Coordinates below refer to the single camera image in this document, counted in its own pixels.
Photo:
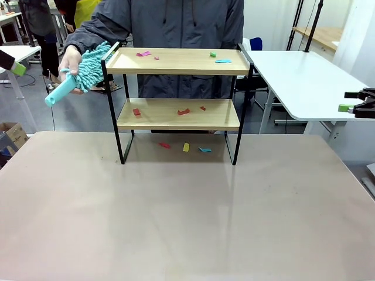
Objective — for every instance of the bystander in black clothes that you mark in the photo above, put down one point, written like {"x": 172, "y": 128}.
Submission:
{"x": 41, "y": 17}

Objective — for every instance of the wooden background desk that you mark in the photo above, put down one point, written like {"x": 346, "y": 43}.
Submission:
{"x": 322, "y": 35}

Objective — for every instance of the grey metal rail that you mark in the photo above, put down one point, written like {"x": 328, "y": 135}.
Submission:
{"x": 369, "y": 181}

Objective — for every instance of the person's right hand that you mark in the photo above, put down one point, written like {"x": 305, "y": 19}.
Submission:
{"x": 71, "y": 60}

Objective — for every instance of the blue office chair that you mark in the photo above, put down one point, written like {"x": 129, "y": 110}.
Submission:
{"x": 257, "y": 44}

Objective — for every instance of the black metal wooden two-tier shelf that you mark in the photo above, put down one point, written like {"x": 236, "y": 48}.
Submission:
{"x": 164, "y": 120}

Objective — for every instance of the bystander with yellow apron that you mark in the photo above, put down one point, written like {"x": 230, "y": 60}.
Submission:
{"x": 85, "y": 11}

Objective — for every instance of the teal paper scrap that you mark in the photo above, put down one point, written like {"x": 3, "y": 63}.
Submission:
{"x": 223, "y": 61}
{"x": 205, "y": 150}

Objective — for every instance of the white background desk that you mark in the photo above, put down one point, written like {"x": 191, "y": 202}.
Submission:
{"x": 8, "y": 19}

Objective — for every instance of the teal chenille duster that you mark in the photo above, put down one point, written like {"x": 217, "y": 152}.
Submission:
{"x": 88, "y": 70}

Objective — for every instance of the large white side table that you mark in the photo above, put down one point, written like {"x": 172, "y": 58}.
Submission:
{"x": 304, "y": 79}

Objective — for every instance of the black stand pole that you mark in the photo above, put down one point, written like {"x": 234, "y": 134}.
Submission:
{"x": 314, "y": 26}

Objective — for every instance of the person in grey jacket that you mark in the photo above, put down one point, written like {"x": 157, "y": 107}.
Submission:
{"x": 181, "y": 23}

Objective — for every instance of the cardboard box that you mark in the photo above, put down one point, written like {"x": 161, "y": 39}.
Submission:
{"x": 14, "y": 136}

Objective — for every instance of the yellow paper scrap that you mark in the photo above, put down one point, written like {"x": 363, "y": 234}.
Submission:
{"x": 186, "y": 147}

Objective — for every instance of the person's right forearm grey sleeve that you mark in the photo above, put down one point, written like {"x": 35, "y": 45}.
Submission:
{"x": 82, "y": 36}

